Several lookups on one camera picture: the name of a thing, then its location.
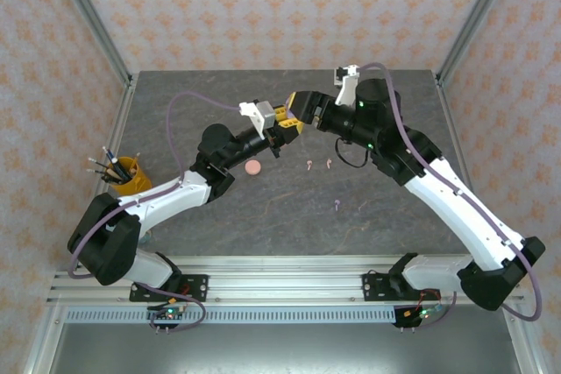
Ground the yellow pencil holder cup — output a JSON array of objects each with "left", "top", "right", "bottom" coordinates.
[{"left": 104, "top": 155, "right": 153, "bottom": 196}]

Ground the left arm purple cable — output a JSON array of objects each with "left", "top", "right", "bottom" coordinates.
[{"left": 67, "top": 89, "right": 245, "bottom": 335}]

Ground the small circuit board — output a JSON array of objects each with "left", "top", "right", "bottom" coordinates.
[
  {"left": 146, "top": 303, "right": 185, "bottom": 335},
  {"left": 394, "top": 303, "right": 444, "bottom": 331}
]

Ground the aluminium frame post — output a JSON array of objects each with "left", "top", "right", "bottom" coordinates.
[
  {"left": 46, "top": 0, "right": 135, "bottom": 86},
  {"left": 436, "top": 0, "right": 522, "bottom": 86}
]

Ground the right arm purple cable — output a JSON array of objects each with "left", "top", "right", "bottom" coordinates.
[{"left": 361, "top": 61, "right": 544, "bottom": 332}]

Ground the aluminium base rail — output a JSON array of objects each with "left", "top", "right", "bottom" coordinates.
[{"left": 46, "top": 254, "right": 526, "bottom": 307}]

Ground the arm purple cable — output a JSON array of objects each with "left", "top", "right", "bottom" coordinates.
[
  {"left": 67, "top": 89, "right": 245, "bottom": 335},
  {"left": 361, "top": 61, "right": 544, "bottom": 332}
]

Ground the thin black cable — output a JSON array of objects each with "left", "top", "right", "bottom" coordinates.
[{"left": 335, "top": 137, "right": 373, "bottom": 169}]

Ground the aluminium table side rail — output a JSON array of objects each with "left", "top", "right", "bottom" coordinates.
[
  {"left": 24, "top": 75, "right": 138, "bottom": 374},
  {"left": 436, "top": 75, "right": 549, "bottom": 374}
]

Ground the blue white pen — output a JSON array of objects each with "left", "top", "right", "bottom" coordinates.
[{"left": 102, "top": 145, "right": 120, "bottom": 170}]

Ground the slotted grey cable duct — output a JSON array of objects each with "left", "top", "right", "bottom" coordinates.
[{"left": 65, "top": 307, "right": 398, "bottom": 325}]

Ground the grey metal panel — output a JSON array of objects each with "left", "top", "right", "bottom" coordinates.
[{"left": 47, "top": 321, "right": 522, "bottom": 374}]

